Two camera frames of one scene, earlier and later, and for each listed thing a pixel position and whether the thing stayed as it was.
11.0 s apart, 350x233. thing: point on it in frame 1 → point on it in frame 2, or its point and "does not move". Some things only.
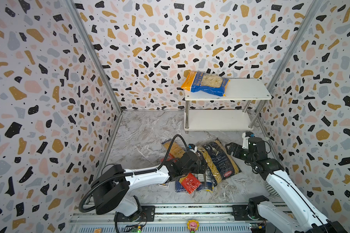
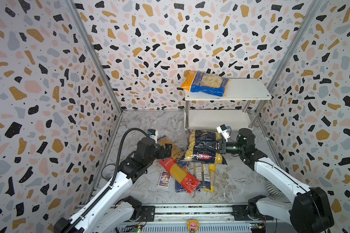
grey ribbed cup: (271, 191) does not move
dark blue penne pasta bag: (222, 161) → (196, 150)
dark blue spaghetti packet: (179, 188) does not move
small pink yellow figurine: (192, 225) does not move
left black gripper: (197, 169) → (162, 154)
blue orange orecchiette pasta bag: (204, 83) does not move
